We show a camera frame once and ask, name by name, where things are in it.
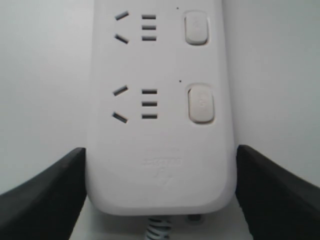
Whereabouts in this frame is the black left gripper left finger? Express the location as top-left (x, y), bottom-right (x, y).
top-left (0, 147), bottom-right (87, 240)

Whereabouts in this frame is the white five-outlet power strip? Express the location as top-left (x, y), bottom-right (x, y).
top-left (86, 0), bottom-right (237, 216)

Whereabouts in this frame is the grey power cord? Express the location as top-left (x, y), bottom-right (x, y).
top-left (144, 216), bottom-right (173, 240)

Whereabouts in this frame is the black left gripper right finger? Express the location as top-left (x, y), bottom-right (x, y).
top-left (236, 145), bottom-right (320, 240)

